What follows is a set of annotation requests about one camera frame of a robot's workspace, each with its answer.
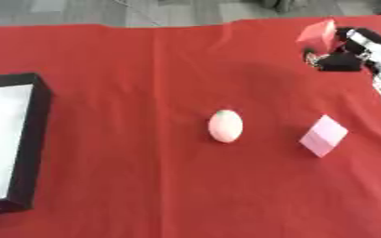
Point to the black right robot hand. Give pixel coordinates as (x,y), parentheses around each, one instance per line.
(344,59)

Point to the red block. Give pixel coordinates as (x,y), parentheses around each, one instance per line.
(318,34)

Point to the black box with white inside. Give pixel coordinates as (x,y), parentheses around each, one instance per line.
(20,142)

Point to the pink cube block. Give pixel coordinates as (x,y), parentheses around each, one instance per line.
(324,136)

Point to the pink toy peach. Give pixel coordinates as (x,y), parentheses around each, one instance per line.
(225,125)

